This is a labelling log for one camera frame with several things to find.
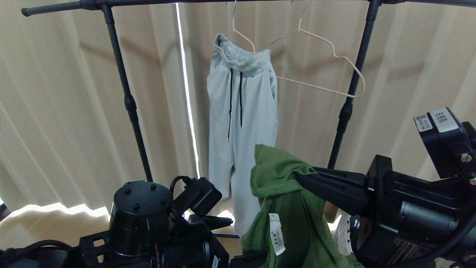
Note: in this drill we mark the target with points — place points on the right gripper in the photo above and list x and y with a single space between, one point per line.
409 201

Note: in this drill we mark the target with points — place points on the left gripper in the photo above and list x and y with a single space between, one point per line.
197 249

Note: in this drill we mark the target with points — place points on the green garment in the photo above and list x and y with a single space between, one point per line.
290 223

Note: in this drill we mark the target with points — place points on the pink clothes hanger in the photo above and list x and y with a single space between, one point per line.
316 87
243 36

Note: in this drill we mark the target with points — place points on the pale grey pants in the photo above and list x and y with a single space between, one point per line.
253 123

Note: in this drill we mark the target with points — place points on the white laundry basket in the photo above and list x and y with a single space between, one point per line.
344 238

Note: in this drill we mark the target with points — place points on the black clothes rack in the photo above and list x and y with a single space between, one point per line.
130 104

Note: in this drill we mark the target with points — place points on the beige curtain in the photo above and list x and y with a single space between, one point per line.
55 111

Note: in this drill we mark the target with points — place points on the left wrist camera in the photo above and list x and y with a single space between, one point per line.
200 195

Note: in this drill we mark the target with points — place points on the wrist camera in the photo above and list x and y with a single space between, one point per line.
200 195
442 145

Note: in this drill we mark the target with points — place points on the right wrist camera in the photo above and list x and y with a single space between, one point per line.
442 145

